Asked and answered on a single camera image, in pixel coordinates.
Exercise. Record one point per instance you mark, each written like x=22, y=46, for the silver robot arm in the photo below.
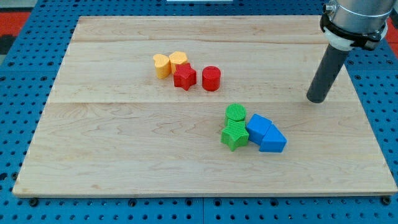
x=348, y=24

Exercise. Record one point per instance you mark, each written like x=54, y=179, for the yellow hexagon block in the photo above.
x=177, y=58

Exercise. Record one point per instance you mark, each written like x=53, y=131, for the blue cube block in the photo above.
x=257, y=128

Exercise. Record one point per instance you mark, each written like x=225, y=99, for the green cylinder block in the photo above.
x=234, y=112

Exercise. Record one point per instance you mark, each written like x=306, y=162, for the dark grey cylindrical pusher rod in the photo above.
x=330, y=65

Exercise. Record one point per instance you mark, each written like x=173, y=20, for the red star block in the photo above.
x=185, y=76

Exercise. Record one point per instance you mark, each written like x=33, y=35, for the blue perforated metal base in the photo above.
x=34, y=38

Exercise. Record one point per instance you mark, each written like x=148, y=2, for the blue triangular block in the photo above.
x=273, y=141

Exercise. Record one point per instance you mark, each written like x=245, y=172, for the red cylinder block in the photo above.
x=211, y=78

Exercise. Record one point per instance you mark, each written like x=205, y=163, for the green star block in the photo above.
x=235, y=135

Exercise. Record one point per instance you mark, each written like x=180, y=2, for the light wooden board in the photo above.
x=111, y=128

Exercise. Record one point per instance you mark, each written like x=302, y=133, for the yellow heart block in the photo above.
x=162, y=66

